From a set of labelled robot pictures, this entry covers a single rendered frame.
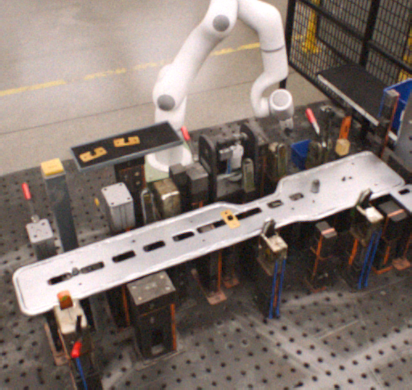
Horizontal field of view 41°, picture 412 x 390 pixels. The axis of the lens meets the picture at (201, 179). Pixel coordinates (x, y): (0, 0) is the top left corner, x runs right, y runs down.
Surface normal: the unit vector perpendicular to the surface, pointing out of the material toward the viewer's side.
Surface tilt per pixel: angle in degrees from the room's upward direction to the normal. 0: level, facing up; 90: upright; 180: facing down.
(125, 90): 0
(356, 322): 0
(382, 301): 0
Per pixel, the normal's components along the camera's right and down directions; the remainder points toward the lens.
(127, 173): 0.44, 0.59
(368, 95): 0.00, -0.76
